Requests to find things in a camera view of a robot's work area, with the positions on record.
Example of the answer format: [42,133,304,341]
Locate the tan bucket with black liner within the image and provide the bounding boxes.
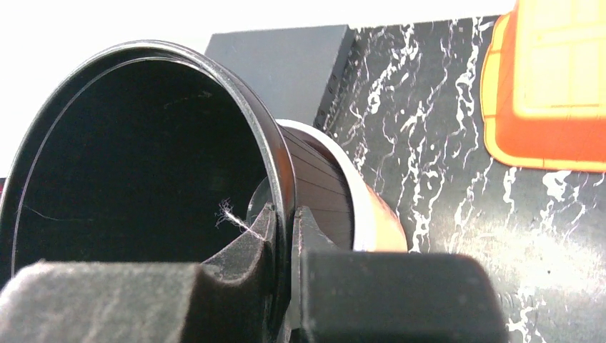
[0,40,408,289]

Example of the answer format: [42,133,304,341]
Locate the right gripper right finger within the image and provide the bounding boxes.
[292,207,509,342]

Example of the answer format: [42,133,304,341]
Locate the orange plastic tray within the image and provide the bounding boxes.
[480,0,605,172]

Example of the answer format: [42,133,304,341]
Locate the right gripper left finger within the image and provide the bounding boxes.
[1,204,277,342]

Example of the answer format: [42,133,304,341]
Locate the dark blue network switch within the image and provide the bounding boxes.
[204,24,354,129]

